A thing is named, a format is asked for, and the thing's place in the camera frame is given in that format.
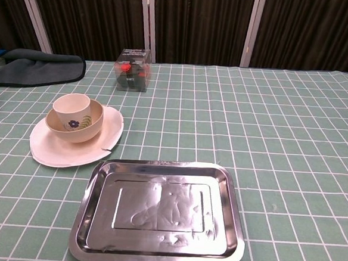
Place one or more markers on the beige bowl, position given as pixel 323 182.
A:
pixel 92 127

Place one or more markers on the white cup with flower print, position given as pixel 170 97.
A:
pixel 70 111

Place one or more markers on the white chipped plate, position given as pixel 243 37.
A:
pixel 108 129

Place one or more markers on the clear plastic box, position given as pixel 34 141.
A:
pixel 132 71

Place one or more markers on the green checked tablecloth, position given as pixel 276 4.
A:
pixel 251 136

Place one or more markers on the stainless steel tray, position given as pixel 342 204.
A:
pixel 159 213

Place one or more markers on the dark grey folded cloth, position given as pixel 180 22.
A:
pixel 38 68

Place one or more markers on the white partition frame post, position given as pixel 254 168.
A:
pixel 252 28
pixel 150 21
pixel 36 13

